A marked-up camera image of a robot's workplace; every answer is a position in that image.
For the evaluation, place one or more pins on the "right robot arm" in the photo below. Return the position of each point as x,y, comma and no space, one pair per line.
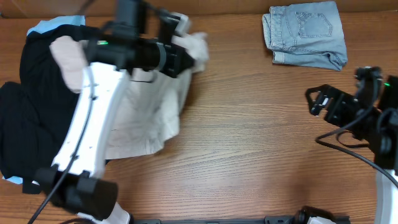
366,129

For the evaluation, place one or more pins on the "black garment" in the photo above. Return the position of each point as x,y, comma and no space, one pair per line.
34,109

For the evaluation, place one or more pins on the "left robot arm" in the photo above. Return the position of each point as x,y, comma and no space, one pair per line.
74,181

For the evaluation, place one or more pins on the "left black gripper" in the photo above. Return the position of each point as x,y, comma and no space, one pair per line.
178,53

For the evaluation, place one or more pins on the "folded light denim shorts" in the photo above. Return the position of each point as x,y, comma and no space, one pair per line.
307,34

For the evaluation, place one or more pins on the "beige khaki shorts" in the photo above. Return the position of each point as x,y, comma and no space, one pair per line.
125,114

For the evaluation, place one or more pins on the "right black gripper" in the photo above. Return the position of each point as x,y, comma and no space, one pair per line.
340,101

